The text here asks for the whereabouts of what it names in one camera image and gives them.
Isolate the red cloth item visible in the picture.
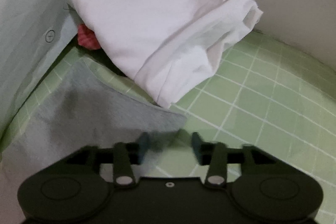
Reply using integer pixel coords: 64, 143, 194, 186
77, 24, 101, 51

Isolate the white folded shirt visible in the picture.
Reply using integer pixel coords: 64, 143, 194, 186
67, 0, 263, 108

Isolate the green grid cutting mat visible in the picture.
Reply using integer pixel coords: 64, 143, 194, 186
0, 29, 336, 224

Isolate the pale blue printed bedsheet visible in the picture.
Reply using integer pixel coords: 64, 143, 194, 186
1, 0, 77, 132

